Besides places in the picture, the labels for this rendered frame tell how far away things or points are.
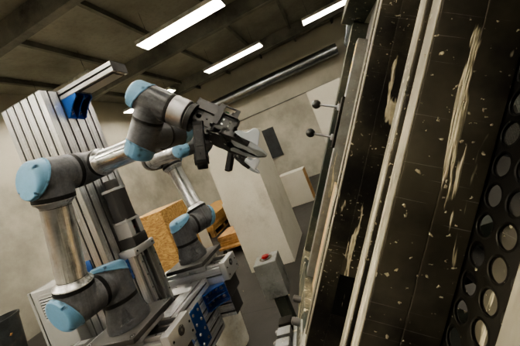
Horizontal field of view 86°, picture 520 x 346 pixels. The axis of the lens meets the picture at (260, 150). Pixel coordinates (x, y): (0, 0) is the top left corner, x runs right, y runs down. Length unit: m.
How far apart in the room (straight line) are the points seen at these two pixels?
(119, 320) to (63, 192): 0.49
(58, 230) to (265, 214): 2.80
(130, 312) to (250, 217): 2.61
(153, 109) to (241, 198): 2.98
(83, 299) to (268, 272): 0.77
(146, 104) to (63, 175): 0.42
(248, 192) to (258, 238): 0.60
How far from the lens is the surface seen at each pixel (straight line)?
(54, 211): 1.05
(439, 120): 0.29
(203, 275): 1.59
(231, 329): 2.67
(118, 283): 1.20
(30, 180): 1.03
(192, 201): 1.66
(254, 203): 3.58
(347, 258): 0.63
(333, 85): 4.84
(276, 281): 1.49
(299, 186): 6.18
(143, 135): 0.74
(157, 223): 3.04
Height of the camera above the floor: 1.45
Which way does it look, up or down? level
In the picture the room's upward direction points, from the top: 22 degrees counter-clockwise
